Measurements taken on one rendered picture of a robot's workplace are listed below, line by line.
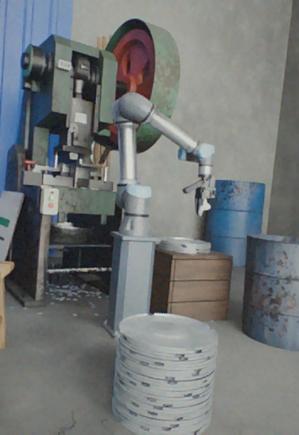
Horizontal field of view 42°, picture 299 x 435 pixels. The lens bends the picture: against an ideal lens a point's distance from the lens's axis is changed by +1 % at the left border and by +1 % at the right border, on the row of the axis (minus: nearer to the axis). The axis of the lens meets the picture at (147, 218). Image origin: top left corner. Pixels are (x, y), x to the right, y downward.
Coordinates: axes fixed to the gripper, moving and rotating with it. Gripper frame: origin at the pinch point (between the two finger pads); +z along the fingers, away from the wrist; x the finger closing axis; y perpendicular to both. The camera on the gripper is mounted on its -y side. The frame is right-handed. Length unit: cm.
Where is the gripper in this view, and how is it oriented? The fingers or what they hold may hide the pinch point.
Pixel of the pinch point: (198, 212)
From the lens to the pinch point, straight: 203.9
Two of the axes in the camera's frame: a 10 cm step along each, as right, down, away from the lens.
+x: -2.7, -0.7, 9.6
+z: -0.8, 10.0, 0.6
